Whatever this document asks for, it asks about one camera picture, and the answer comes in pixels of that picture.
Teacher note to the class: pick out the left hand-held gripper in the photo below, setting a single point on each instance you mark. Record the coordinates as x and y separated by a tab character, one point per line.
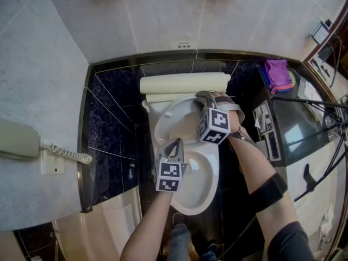
168	175

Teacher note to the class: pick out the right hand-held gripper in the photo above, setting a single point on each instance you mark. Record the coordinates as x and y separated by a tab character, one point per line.
214	124

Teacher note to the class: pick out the person's right forearm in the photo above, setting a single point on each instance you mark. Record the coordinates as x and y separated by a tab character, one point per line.
247	159

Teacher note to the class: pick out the person's left forearm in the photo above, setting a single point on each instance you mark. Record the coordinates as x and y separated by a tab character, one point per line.
146	227

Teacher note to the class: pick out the white toilet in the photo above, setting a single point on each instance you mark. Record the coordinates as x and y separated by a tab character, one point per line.
198	178

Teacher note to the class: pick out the person's right hand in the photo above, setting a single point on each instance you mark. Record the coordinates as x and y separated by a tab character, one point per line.
220	94

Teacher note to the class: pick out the blue cloth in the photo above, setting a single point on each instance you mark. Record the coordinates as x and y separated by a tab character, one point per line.
265	76

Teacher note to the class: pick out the person's left shoe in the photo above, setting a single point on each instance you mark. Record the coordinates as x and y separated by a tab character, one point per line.
178	219

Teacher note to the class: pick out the person's shoe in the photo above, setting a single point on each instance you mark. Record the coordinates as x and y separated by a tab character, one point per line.
178	219
212	245

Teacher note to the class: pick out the purple cloth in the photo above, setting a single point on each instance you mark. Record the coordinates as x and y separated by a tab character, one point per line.
276	72

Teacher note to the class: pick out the orange cloth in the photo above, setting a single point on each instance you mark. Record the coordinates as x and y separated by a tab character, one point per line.
282	88

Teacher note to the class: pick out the person's blue jeans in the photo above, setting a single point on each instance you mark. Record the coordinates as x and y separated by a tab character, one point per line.
182	243

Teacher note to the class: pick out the black tripod light stand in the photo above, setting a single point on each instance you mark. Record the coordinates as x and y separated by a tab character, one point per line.
304	100

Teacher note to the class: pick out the person's right shoe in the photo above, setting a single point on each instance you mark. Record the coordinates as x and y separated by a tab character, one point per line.
212	245

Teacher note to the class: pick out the black armband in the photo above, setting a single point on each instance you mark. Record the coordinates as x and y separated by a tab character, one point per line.
269	192

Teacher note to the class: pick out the folded white towel on counter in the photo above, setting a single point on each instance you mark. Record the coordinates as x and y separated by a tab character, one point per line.
310	91

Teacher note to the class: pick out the white bathtub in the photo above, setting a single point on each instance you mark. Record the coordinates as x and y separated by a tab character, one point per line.
89	232

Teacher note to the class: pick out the chrome bathtub grab bar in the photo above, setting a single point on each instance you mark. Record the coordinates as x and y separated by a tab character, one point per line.
55	246

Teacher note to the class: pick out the crumpled white washcloth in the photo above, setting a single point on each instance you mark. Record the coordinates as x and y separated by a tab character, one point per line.
328	219

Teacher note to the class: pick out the chrome sink faucet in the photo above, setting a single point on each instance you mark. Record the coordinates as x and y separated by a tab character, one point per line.
326	242

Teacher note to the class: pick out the small white wall label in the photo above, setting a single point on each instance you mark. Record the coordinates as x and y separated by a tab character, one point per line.
181	44

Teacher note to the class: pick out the white telephone wall plate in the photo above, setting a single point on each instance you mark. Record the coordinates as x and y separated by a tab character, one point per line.
53	166

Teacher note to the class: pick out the white wall soap dispenser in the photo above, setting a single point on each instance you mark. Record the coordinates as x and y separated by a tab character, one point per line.
320	31

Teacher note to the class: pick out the framed wall mirror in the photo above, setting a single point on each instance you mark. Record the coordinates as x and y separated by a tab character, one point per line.
337	37

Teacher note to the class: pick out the beige wall telephone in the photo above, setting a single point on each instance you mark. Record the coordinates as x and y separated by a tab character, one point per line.
16	140

